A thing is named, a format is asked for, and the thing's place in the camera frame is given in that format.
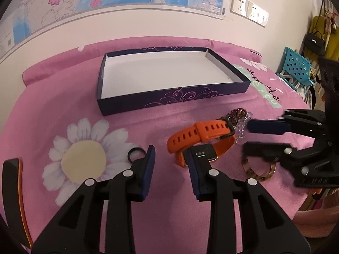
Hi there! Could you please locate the pink floral bed sheet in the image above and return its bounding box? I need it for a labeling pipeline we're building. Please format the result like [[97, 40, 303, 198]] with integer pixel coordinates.
[[1, 37, 306, 253]]

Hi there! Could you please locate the navy shallow cardboard box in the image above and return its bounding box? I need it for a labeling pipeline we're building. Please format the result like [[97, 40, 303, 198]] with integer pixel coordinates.
[[97, 47, 250, 116]]

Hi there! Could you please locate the white wall switch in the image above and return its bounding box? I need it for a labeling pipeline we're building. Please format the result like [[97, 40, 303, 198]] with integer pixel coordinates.
[[246, 1, 269, 27]]

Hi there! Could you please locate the blue plastic perforated basket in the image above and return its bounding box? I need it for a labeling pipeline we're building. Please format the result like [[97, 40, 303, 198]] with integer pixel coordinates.
[[276, 47, 315, 91]]

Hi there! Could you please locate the white wall socket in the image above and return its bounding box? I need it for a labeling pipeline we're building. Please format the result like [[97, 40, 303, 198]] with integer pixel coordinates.
[[230, 0, 248, 17]]

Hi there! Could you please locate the clear crystal bead bracelet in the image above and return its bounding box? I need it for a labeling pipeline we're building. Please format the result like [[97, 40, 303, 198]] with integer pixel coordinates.
[[233, 115, 253, 145]]

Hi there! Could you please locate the yellow hanging garment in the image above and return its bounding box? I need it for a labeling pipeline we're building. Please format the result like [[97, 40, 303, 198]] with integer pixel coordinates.
[[308, 16, 338, 61]]

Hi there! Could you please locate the black handbag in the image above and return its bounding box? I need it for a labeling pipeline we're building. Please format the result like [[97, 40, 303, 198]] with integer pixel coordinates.
[[304, 31, 326, 56]]

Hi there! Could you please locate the dark red beaded bracelet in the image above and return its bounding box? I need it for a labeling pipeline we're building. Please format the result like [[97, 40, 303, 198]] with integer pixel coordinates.
[[222, 108, 248, 125]]

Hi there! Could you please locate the orange smart watch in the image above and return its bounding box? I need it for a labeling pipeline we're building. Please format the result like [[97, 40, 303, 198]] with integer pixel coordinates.
[[167, 119, 236, 167]]

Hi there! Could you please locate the tortoiseshell bangle bracelet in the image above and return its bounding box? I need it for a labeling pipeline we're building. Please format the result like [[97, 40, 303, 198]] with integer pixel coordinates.
[[242, 155, 276, 182]]

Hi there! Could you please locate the black hair tie ring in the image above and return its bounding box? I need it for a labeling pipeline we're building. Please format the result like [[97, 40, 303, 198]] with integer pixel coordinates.
[[128, 147, 147, 165]]

